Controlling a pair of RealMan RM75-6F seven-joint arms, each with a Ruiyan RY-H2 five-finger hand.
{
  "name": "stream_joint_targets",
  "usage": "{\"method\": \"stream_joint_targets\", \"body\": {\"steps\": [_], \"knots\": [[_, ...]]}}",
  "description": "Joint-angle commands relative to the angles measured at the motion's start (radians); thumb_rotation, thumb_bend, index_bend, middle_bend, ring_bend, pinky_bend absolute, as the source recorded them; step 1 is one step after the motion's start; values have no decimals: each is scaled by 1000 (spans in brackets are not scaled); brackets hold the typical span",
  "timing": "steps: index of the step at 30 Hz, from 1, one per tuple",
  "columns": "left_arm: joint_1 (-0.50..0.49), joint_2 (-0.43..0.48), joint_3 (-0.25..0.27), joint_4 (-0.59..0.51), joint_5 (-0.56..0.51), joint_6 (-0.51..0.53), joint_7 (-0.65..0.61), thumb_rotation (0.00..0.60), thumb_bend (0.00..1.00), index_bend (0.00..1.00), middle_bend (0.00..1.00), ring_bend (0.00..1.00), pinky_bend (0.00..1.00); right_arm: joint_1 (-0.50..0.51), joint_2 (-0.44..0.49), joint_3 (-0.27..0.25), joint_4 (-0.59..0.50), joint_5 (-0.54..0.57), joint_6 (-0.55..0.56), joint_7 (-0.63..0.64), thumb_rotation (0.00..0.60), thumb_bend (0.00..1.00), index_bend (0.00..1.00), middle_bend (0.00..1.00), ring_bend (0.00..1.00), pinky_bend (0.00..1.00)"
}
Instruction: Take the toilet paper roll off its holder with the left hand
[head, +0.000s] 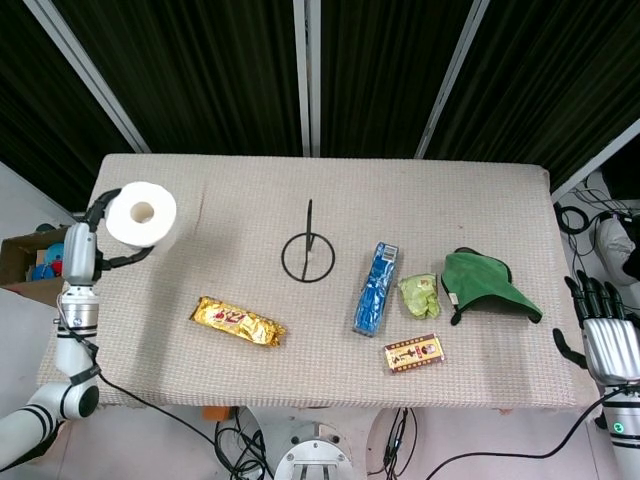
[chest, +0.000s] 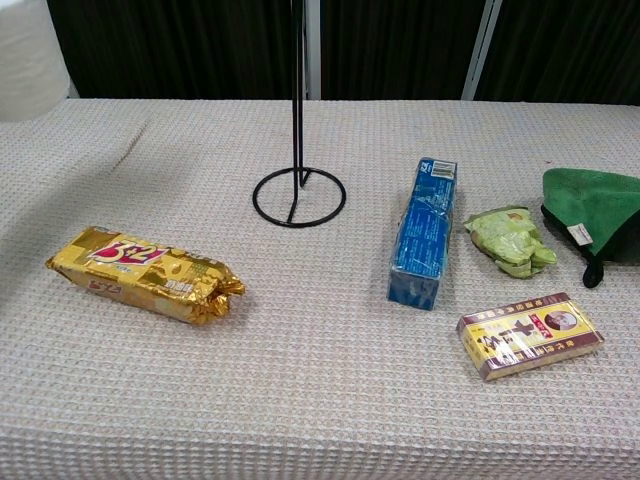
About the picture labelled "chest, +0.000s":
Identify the blue rectangular carton box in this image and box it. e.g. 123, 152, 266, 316
387, 157, 459, 311

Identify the beige waffle tablecloth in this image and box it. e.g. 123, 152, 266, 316
0, 97, 640, 480

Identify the gold foil biscuit pack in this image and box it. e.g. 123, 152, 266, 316
45, 225, 248, 326

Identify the crumpled light green wrapper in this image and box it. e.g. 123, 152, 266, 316
463, 205, 558, 280

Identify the yellow and maroon box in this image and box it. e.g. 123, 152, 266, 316
455, 291, 605, 382

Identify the dark pleated curtain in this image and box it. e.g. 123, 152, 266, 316
45, 0, 640, 107

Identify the green microfibre cloth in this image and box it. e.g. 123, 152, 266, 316
540, 167, 640, 289

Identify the white upright frame post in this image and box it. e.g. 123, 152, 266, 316
290, 0, 322, 102

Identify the white slanted frame post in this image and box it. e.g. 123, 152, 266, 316
460, 0, 503, 102

